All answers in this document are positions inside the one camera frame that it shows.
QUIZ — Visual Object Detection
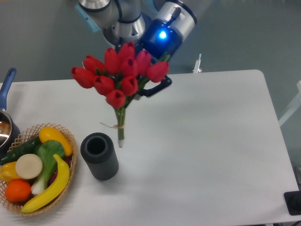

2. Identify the green cucumber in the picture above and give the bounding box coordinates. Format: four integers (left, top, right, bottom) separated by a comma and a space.
0, 137, 41, 166

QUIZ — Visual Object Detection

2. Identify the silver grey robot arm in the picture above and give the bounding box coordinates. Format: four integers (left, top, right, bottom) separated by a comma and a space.
75, 0, 212, 62

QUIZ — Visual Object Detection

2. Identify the black device at table edge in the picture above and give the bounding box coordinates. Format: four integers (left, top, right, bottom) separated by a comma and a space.
284, 191, 301, 216

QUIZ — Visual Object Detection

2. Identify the yellow bell pepper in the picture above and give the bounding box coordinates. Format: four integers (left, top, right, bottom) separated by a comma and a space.
0, 161, 21, 183

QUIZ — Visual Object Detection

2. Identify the blue handled saucepan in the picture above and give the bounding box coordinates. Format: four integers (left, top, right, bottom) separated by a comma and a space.
0, 68, 20, 158

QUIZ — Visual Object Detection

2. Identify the green bok choy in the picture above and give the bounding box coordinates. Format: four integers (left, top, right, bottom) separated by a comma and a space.
32, 140, 64, 196

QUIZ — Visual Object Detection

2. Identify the dark grey ribbed vase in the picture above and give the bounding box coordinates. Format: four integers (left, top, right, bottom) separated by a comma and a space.
80, 132, 119, 181

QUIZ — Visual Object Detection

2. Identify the red tulip bouquet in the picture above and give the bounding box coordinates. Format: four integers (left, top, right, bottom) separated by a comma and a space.
71, 42, 170, 147

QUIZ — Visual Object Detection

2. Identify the dark red fruit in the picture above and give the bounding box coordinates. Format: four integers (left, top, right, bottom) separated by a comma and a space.
48, 157, 71, 186

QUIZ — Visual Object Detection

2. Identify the woven wicker basket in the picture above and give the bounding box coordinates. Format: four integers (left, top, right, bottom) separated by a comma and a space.
0, 123, 78, 216

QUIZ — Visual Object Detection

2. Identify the orange fruit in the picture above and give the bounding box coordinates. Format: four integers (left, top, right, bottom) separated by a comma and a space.
5, 179, 31, 202

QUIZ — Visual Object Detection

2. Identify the beige round disc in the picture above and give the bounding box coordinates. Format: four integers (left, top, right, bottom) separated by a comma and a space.
15, 154, 43, 179

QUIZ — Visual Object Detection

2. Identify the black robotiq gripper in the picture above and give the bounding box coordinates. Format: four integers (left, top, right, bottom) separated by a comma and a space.
135, 19, 183, 100

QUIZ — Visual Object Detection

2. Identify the white frame at right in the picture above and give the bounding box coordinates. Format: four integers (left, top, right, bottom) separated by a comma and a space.
278, 81, 301, 127

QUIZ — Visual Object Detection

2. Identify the yellow banana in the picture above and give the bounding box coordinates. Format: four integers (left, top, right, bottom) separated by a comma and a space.
21, 154, 70, 214

